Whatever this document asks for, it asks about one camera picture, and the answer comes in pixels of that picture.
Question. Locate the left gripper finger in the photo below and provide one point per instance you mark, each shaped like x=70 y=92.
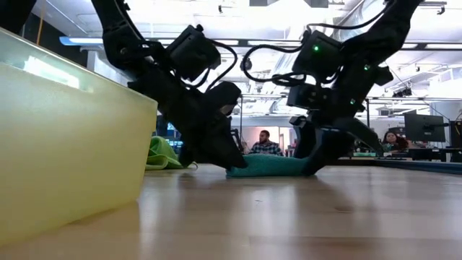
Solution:
x=187 y=157
x=216 y=144

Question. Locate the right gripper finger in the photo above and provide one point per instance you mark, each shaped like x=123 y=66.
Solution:
x=335 y=141
x=307 y=141

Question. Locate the green microfiber towel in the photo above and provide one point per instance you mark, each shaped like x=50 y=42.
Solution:
x=160 y=146

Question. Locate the teal microfiber towel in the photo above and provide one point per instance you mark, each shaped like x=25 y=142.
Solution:
x=270 y=166

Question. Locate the yellow translucent plastic basket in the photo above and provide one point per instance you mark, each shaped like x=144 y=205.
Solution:
x=72 y=144

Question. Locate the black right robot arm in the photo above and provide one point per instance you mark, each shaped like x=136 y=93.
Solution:
x=379 y=36

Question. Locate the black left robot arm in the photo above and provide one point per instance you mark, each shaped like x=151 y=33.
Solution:
x=119 y=39

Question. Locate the person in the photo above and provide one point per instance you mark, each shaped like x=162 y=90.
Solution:
x=266 y=148
x=395 y=139

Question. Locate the black computer monitor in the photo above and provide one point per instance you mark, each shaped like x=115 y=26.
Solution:
x=422 y=128
x=456 y=133

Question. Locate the black office desk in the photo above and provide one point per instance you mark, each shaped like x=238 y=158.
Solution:
x=433 y=153

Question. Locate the ceiling light strip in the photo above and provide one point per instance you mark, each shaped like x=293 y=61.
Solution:
x=79 y=40

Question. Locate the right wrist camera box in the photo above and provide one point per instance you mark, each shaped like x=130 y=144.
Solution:
x=305 y=97

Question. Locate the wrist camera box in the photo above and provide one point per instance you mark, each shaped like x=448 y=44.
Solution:
x=305 y=97
x=225 y=95

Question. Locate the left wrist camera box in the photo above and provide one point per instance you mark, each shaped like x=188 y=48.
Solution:
x=225 y=95

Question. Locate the round black ceiling camera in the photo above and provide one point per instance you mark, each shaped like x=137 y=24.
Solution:
x=247 y=64

